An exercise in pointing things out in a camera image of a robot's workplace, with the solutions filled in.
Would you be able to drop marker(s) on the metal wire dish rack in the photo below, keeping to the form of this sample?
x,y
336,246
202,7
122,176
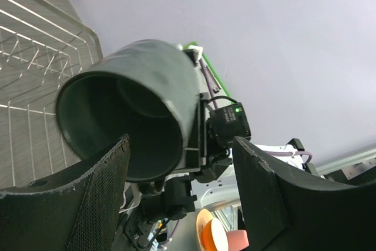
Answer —
x,y
43,44

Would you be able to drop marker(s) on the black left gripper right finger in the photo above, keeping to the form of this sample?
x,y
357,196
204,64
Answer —
x,y
285,208

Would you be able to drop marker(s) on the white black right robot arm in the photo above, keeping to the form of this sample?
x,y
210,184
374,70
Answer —
x,y
175,198

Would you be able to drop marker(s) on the aluminium rail profile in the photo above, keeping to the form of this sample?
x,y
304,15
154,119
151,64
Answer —
x,y
354,168

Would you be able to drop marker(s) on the grey ceramic mug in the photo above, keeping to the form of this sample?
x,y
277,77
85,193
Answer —
x,y
147,90

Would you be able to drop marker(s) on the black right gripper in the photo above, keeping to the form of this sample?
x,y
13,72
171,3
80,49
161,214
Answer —
x,y
204,158

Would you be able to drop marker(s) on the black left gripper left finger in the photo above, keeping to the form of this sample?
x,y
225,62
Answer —
x,y
74,209

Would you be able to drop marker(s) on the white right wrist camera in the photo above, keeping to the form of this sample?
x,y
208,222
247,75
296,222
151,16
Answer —
x,y
194,52

